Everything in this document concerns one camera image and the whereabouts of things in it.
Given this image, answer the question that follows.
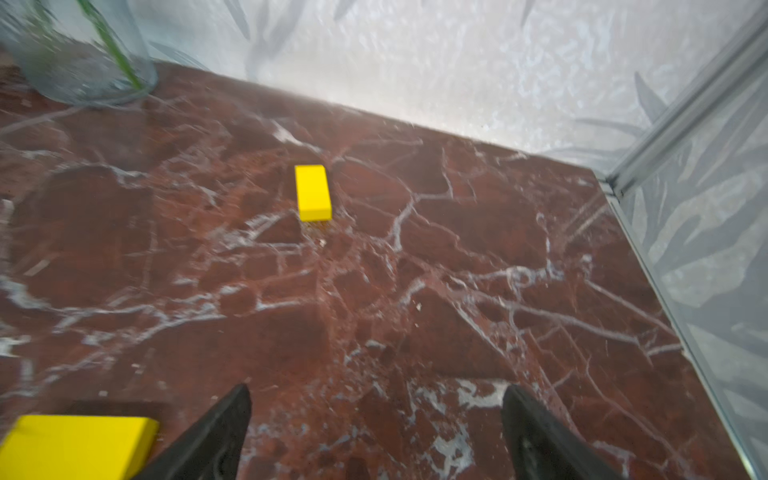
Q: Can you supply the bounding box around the large yellow block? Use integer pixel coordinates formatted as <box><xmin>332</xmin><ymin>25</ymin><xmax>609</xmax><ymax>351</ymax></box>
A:
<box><xmin>1</xmin><ymin>415</ymin><xmax>159</xmax><ymax>480</ymax></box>

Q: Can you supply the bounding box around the aluminium frame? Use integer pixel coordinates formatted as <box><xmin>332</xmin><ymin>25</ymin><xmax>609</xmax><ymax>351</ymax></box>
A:
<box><xmin>605</xmin><ymin>8</ymin><xmax>767</xmax><ymax>479</ymax></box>

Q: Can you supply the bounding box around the small yellow block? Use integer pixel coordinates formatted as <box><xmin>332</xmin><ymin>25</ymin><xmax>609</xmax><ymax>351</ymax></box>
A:
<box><xmin>294</xmin><ymin>165</ymin><xmax>332</xmax><ymax>222</ymax></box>

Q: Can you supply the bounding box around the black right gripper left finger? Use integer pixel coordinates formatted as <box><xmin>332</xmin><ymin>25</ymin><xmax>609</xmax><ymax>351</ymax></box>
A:
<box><xmin>134</xmin><ymin>383</ymin><xmax>252</xmax><ymax>480</ymax></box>

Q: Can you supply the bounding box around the blue glass vase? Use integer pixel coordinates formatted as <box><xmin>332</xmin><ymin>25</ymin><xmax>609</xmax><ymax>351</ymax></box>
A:
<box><xmin>1</xmin><ymin>1</ymin><xmax>158</xmax><ymax>106</ymax></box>

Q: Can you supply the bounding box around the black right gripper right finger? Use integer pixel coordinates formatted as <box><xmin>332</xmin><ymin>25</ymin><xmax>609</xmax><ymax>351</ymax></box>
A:
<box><xmin>502</xmin><ymin>385</ymin><xmax>621</xmax><ymax>480</ymax></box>

